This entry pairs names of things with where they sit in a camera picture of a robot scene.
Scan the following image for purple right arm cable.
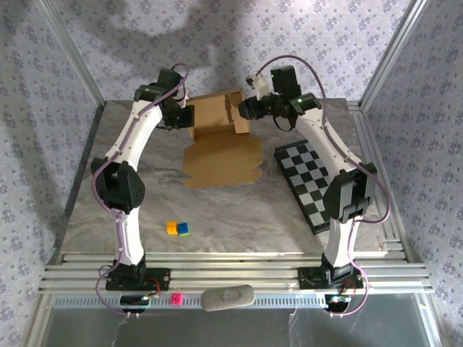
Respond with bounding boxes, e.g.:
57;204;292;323
255;53;394;320

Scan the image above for black grey checkerboard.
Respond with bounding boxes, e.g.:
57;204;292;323
273;139;348;236

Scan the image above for aluminium side rail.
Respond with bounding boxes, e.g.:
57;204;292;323
50;103;106;265
347;100;413;261

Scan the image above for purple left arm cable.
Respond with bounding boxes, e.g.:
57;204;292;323
92;63;191;320

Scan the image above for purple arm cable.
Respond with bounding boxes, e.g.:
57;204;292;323
255;53;394;320
92;63;191;320

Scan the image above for aluminium frame rails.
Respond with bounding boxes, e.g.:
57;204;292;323
38;252;434;294

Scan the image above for aluminium corner post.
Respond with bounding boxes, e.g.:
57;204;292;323
357;0;433;109
35;0;108;109

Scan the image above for grey oval stone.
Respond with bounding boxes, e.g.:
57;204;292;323
200;284;256;312

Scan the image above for brown cardboard paper box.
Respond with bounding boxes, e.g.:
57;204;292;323
182;88;264;189

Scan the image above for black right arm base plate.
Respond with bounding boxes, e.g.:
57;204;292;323
298;266;364;290

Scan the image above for grey slotted cable duct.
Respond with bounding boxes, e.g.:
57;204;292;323
53;293;424;310

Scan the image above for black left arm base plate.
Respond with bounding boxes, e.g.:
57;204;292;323
105;267;171;291

